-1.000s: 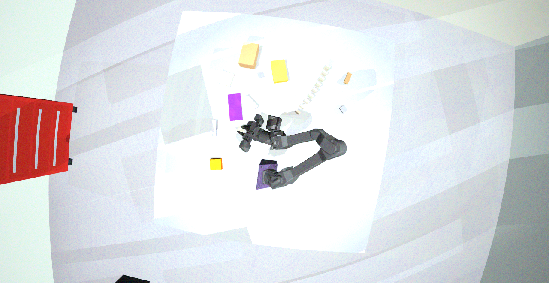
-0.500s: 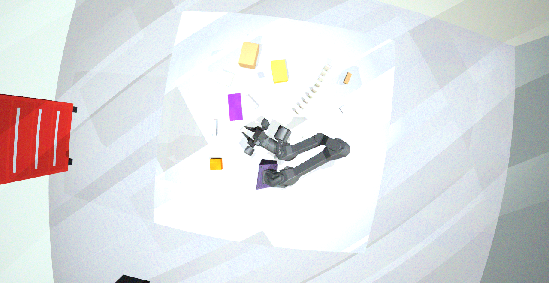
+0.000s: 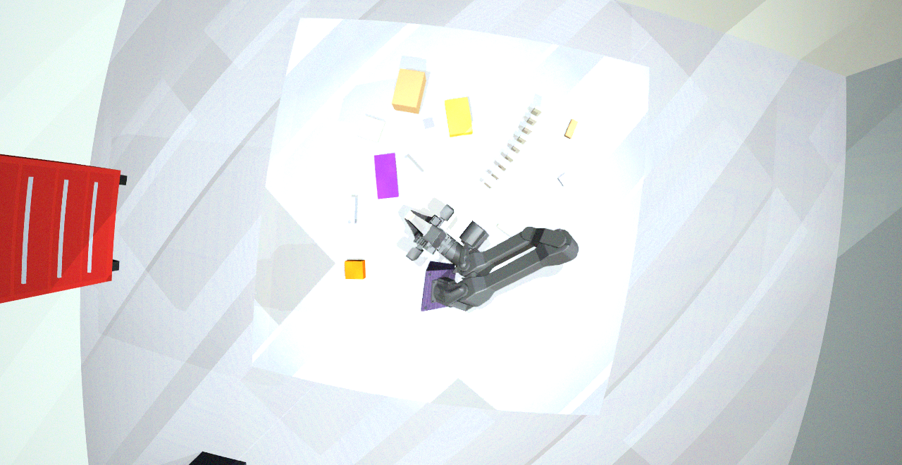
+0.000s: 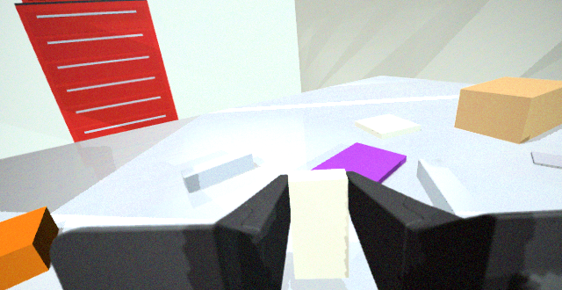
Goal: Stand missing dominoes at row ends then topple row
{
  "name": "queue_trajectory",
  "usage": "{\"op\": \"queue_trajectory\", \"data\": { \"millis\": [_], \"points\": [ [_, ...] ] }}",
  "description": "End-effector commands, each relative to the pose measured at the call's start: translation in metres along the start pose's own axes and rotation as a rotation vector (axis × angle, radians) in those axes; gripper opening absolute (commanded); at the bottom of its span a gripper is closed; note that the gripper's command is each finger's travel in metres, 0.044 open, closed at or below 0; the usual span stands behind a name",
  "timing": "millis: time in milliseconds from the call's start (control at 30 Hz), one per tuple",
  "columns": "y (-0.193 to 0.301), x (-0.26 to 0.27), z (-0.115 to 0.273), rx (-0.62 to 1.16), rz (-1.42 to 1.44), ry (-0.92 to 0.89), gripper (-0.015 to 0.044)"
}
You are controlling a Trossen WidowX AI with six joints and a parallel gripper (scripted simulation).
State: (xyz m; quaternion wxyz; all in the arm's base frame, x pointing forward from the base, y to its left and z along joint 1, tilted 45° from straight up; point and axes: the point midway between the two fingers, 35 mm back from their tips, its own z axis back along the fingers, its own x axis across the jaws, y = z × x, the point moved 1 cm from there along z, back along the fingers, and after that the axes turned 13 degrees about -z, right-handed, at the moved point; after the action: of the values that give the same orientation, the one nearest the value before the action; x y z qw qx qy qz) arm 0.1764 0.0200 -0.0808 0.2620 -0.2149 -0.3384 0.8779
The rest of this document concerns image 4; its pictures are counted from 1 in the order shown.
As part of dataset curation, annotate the cream rectangular block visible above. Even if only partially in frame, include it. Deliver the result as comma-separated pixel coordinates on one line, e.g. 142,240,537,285
287,169,349,279

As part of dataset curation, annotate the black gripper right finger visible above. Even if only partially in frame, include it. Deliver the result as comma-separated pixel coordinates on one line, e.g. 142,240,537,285
346,171,562,290

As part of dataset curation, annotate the orange block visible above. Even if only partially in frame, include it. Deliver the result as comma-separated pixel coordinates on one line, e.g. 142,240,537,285
0,207,59,290

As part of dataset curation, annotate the tan rectangular block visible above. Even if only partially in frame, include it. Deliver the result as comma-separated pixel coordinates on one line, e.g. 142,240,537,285
454,76,562,145

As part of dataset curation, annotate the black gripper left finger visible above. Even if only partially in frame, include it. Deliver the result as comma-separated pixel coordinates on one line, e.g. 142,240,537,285
49,174,291,290

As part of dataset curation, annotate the purple flat block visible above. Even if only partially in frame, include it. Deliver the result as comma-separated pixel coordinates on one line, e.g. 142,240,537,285
311,142,407,184

